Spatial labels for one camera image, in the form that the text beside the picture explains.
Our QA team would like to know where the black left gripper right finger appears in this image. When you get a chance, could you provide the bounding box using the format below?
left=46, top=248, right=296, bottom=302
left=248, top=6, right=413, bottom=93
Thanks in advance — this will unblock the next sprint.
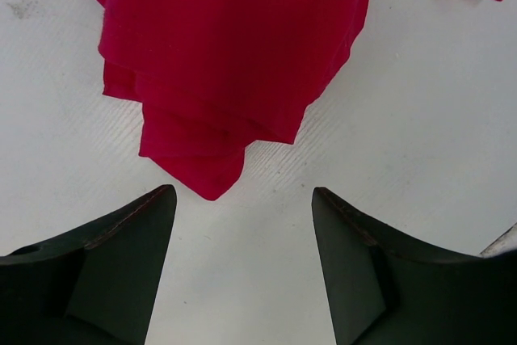
left=312, top=187, right=516, bottom=344

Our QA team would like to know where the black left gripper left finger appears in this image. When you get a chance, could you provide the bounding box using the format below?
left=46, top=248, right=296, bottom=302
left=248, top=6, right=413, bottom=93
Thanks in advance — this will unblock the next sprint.
left=1, top=185, right=177, bottom=344

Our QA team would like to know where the red t shirt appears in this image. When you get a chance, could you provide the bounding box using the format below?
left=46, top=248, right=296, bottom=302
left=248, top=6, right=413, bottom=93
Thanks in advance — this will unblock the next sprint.
left=70, top=0, right=517, bottom=202

